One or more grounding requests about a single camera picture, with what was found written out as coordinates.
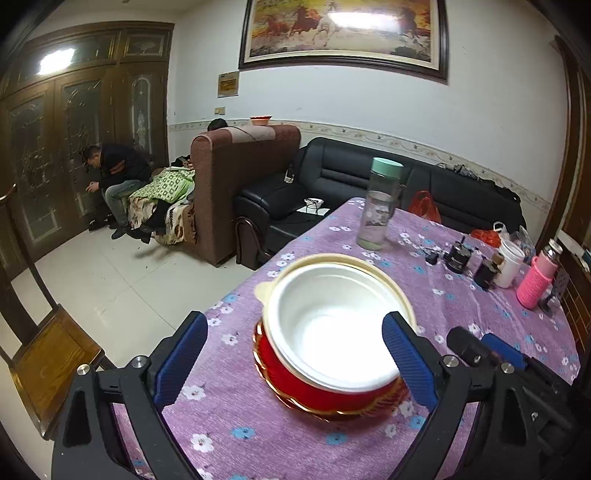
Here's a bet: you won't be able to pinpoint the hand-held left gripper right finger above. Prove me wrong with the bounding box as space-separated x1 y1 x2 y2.
381 311 543 480

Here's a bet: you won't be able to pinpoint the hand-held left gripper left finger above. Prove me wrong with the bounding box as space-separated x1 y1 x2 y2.
51 311 209 480

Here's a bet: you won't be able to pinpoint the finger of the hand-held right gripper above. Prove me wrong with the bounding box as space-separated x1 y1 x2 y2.
447 326 497 368
482 333 527 370

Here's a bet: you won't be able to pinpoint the small white bowl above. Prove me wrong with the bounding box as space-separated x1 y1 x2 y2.
265 265 403 393

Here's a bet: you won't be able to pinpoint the red gold-rimmed plate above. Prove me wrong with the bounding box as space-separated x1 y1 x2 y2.
252 318 411 423

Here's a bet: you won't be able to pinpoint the beige bowl with handles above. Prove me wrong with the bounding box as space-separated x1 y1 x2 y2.
255 254 420 337

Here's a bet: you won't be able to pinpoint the red plastic plate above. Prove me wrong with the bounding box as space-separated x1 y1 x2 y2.
256 323 407 402

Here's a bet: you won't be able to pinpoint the black small jar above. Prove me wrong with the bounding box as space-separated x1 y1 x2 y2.
444 235 474 274
473 256 504 291

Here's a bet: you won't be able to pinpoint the pink sleeved bottle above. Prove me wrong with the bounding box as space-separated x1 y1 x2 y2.
516 239 564 309

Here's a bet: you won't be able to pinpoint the white cup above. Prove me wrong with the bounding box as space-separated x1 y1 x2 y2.
492 239 527 289

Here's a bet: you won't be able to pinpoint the grey mesh holder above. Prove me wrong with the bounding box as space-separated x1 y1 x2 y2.
549 265 571 301

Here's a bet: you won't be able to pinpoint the dark wooden sideboard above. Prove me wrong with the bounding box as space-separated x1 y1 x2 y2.
561 258 591 352

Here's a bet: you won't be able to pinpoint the orange plastic bag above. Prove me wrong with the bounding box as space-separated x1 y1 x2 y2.
470 227 502 248

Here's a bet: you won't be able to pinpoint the clear plastic bag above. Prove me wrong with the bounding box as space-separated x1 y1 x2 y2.
512 224 539 254

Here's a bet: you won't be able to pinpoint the purple floral tablecloth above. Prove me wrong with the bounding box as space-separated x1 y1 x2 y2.
113 197 583 480

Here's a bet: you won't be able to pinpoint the wooden chair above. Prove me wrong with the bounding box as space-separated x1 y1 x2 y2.
0 185 116 439

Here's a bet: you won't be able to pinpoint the dark brown bag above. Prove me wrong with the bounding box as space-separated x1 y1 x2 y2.
235 217 273 271

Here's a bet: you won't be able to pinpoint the floral sofa cover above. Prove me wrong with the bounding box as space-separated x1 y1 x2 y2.
128 194 197 245

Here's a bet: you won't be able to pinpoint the red plastic bag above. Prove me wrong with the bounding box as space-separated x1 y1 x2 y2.
409 190 443 224

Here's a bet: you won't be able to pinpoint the clear bottle with green lid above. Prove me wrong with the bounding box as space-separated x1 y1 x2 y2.
355 157 403 251

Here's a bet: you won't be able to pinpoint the green checked blanket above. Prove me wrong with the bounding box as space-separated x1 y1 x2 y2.
139 167 195 204

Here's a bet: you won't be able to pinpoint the brown sofa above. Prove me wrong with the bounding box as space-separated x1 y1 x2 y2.
191 124 302 267

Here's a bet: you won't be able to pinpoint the small white dish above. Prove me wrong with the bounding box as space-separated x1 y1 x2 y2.
295 196 331 217

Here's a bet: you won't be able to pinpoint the black leather sofa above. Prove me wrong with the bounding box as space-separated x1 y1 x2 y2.
233 137 525 271

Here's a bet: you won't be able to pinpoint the wooden glass-panel doors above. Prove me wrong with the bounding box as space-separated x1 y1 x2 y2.
0 21 175 282

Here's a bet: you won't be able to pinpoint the framed horse painting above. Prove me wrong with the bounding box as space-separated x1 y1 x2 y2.
238 0 450 85

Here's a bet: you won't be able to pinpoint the wooden door frame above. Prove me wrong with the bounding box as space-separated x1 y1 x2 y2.
536 34 589 241

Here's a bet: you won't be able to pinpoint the yellow wall plaque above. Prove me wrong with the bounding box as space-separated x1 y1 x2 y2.
217 70 241 99

